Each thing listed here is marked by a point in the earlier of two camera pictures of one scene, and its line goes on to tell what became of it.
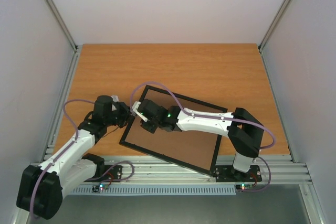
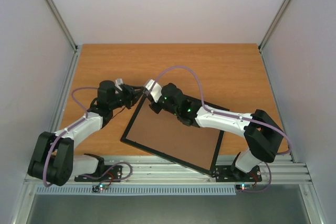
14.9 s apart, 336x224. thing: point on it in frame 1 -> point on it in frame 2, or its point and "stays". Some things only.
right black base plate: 229,174 stays
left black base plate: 112,173 stays
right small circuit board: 244,187 stays
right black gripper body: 143,109 -> 156,102
